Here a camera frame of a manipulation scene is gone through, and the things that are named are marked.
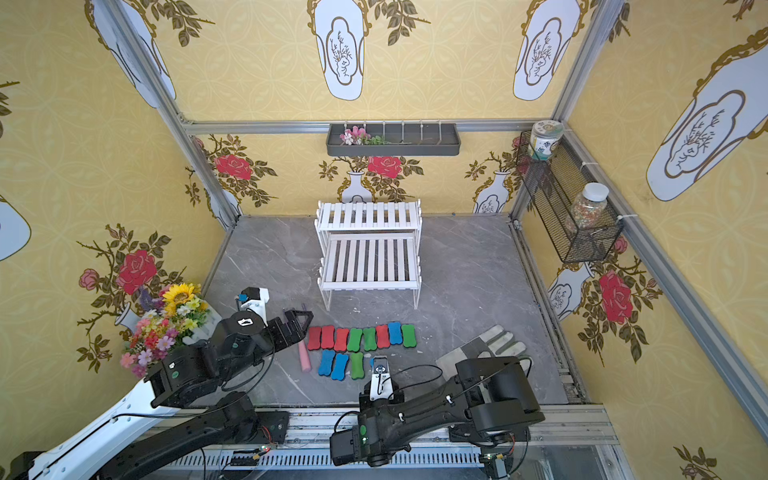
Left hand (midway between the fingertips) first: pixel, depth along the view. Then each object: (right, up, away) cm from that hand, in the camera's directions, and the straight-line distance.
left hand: (293, 317), depth 70 cm
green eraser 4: (+14, -17, +11) cm, 25 cm away
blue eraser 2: (+5, -16, +13) cm, 21 cm away
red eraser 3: (+21, -11, +17) cm, 29 cm away
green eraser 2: (+17, -11, +17) cm, 26 cm away
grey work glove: (+52, -12, +16) cm, 56 cm away
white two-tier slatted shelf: (+16, +17, +26) cm, 35 cm away
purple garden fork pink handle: (-1, -15, +13) cm, 20 cm away
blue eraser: (+24, -9, +19) cm, 32 cm away
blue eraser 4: (+18, -16, +14) cm, 28 cm away
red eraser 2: (+9, -11, +17) cm, 22 cm away
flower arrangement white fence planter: (-33, -1, +7) cm, 34 cm away
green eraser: (+12, -11, +18) cm, 24 cm away
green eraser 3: (+29, -10, +18) cm, 35 cm away
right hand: (+20, -18, +8) cm, 28 cm away
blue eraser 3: (+9, -17, +13) cm, 23 cm away
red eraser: (+4, -10, +18) cm, 21 cm away
